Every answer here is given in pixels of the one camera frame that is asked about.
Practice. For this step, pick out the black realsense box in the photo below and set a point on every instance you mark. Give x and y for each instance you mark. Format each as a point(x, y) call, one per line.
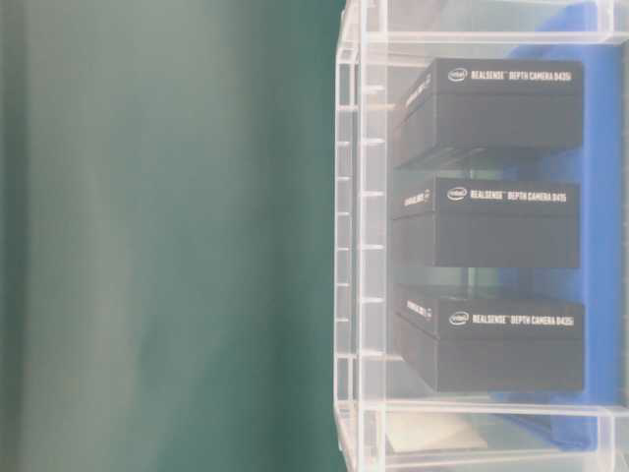
point(462, 106)
point(474, 340)
point(488, 223)

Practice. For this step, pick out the clear plastic storage case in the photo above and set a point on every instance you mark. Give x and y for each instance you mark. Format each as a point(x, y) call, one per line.
point(387, 418)

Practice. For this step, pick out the blue liner in case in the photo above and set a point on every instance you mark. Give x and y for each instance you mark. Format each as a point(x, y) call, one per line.
point(593, 33)

